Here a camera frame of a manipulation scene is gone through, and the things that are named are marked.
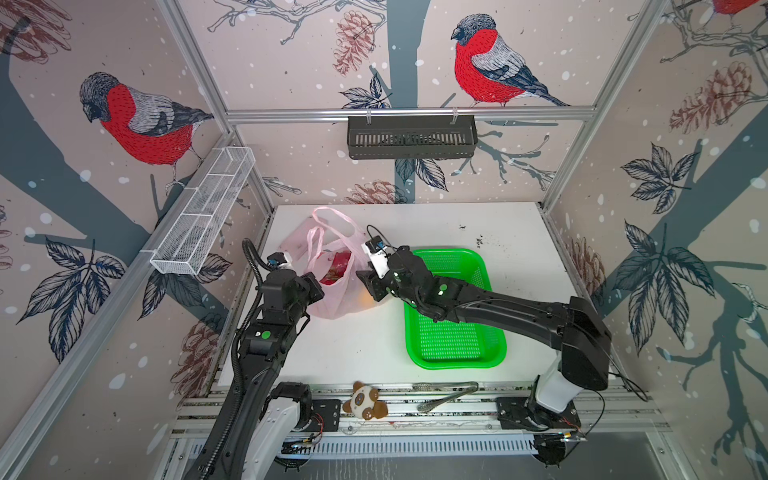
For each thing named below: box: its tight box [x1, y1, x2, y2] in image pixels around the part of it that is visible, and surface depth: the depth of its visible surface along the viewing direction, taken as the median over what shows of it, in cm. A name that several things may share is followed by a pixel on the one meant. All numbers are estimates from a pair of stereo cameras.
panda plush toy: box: [342, 381, 389, 421], surface depth 75 cm
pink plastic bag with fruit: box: [280, 206, 387, 320], surface depth 81 cm
